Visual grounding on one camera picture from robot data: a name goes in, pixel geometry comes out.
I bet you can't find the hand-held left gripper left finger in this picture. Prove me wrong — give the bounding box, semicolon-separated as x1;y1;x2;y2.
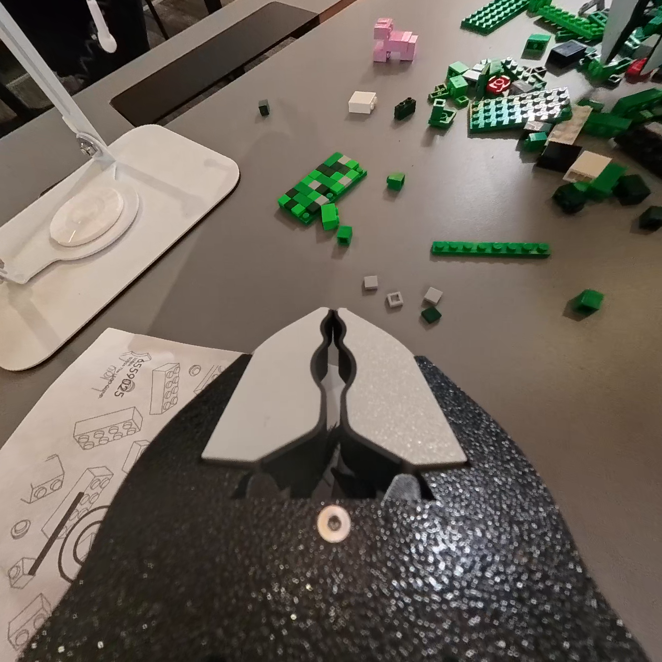
201;307;334;472

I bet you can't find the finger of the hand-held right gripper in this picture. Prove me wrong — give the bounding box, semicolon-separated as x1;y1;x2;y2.
600;0;647;60
620;0;662;56

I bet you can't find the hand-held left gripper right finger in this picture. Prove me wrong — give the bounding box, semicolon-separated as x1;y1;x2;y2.
335;308;469;472

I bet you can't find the pile of green bricks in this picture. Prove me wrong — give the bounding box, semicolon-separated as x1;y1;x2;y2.
428;0;662;231

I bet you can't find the long green brick strip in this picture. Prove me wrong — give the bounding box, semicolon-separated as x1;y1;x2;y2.
431;240;551;258

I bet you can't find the printed paper bag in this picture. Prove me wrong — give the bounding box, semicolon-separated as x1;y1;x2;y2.
0;327;246;658

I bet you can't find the grey desk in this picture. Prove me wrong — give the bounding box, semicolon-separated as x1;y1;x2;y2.
0;0;662;662

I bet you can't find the narrow green studded plate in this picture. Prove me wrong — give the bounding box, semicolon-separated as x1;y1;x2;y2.
538;5;606;42

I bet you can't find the black brick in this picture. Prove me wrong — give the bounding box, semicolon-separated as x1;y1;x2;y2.
535;140;583;173
547;40;588;68

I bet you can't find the large green studded plate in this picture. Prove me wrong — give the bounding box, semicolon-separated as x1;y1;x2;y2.
613;88;662;125

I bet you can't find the white studded plate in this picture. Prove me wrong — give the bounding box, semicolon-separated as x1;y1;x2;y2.
545;105;594;147

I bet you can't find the black studded plate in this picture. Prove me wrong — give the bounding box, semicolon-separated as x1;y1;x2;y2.
618;129;662;177

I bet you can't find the green hollow brick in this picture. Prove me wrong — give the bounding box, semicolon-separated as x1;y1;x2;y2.
428;97;458;128

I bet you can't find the checkered green brick plate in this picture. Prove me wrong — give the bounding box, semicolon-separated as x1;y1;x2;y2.
278;152;368;225

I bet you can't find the pink brick pig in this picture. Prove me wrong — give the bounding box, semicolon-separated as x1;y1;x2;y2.
372;18;419;64

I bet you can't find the white book stand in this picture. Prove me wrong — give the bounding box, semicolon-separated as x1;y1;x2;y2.
0;0;241;372

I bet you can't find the white pull cord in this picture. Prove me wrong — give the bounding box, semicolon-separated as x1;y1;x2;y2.
85;0;119;52

